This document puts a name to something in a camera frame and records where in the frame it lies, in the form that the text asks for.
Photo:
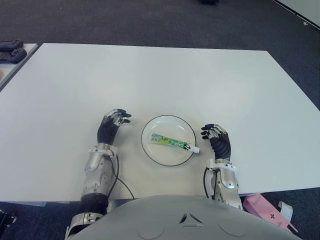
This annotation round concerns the grey robot torso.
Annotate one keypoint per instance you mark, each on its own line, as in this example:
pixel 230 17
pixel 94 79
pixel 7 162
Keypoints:
pixel 185 220

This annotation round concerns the black metal bracket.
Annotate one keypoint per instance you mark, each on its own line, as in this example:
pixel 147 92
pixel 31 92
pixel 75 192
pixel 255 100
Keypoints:
pixel 6 218

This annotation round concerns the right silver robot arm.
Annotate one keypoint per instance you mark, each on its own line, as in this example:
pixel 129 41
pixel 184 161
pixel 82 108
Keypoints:
pixel 227 180

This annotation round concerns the white side table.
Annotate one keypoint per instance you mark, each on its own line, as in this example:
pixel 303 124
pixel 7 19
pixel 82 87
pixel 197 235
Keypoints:
pixel 10 71

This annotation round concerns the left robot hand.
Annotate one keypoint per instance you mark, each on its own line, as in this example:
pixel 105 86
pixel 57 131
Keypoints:
pixel 107 132

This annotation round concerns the black game controller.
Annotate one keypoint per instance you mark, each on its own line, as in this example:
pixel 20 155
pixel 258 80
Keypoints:
pixel 15 54
pixel 11 44

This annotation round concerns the small white floor object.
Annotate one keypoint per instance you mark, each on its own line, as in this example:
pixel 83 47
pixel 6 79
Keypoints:
pixel 304 23

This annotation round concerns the pink cardboard box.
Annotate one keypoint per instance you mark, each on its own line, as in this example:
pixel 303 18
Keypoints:
pixel 262 207

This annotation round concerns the white paper strip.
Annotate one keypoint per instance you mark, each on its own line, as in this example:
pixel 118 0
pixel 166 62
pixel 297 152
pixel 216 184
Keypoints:
pixel 287 210

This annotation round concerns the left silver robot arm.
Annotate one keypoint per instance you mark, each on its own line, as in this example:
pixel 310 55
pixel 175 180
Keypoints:
pixel 96 175

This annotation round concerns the green white toothpaste tube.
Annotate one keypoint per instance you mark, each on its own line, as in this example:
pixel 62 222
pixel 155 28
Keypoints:
pixel 172 142

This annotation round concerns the white desk with dark edge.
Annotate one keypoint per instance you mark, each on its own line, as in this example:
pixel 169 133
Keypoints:
pixel 302 8

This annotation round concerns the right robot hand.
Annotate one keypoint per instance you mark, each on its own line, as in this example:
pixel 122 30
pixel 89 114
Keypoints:
pixel 222 147

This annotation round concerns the white plate with black rim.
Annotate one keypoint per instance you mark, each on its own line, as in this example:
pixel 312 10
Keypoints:
pixel 167 125

